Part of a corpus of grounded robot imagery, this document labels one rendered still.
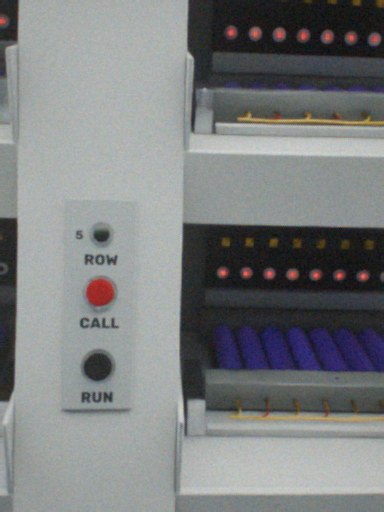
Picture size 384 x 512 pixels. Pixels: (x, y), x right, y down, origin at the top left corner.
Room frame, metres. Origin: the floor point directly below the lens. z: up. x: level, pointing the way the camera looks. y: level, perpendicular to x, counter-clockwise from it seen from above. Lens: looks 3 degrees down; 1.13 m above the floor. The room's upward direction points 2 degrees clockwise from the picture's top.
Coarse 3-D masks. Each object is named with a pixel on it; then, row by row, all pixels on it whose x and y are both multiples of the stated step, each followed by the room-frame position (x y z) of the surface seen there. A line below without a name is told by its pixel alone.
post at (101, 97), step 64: (64, 0) 0.35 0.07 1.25; (128, 0) 0.35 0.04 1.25; (64, 64) 0.35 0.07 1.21; (128, 64) 0.35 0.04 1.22; (64, 128) 0.35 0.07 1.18; (128, 128) 0.35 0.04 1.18; (64, 192) 0.35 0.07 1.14; (128, 192) 0.35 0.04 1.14; (64, 256) 0.35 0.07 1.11; (64, 448) 0.35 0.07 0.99; (128, 448) 0.35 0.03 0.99
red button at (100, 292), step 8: (96, 280) 0.35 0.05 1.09; (104, 280) 0.35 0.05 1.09; (88, 288) 0.35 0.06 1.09; (96, 288) 0.34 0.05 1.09; (104, 288) 0.35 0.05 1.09; (112, 288) 0.35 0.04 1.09; (88, 296) 0.35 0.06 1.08; (96, 296) 0.34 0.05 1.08; (104, 296) 0.35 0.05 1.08; (112, 296) 0.35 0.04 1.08; (96, 304) 0.35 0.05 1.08; (104, 304) 0.35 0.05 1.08
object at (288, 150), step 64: (256, 0) 0.52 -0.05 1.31; (320, 0) 0.52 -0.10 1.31; (192, 64) 0.34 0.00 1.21; (256, 64) 0.53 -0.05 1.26; (320, 64) 0.53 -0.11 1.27; (192, 128) 0.42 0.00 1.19; (256, 128) 0.40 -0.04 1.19; (320, 128) 0.41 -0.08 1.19; (192, 192) 0.36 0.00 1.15; (256, 192) 0.37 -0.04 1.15; (320, 192) 0.37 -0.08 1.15
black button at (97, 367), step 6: (96, 354) 0.35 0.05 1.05; (102, 354) 0.35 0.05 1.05; (90, 360) 0.34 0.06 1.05; (96, 360) 0.35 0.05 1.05; (102, 360) 0.35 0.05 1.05; (108, 360) 0.35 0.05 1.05; (84, 366) 0.35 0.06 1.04; (90, 366) 0.34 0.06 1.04; (96, 366) 0.34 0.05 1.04; (102, 366) 0.35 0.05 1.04; (108, 366) 0.35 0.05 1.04; (90, 372) 0.34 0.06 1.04; (96, 372) 0.34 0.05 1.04; (102, 372) 0.35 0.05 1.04; (108, 372) 0.35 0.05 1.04; (90, 378) 0.35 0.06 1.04; (96, 378) 0.35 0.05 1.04; (102, 378) 0.35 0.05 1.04
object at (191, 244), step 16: (192, 0) 0.56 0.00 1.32; (208, 0) 0.56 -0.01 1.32; (192, 16) 0.56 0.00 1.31; (208, 16) 0.56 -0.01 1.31; (192, 32) 0.56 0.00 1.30; (208, 32) 0.56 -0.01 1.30; (192, 48) 0.56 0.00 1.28; (208, 48) 0.56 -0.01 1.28; (208, 64) 0.56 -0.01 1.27; (192, 224) 0.56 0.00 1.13; (208, 224) 0.56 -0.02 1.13; (224, 224) 0.56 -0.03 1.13; (192, 240) 0.56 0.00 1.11; (192, 256) 0.56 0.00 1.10; (192, 272) 0.56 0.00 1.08; (192, 288) 0.56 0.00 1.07; (0, 304) 0.54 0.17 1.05; (16, 304) 0.54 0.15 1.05; (192, 304) 0.56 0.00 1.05; (192, 320) 0.56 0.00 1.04
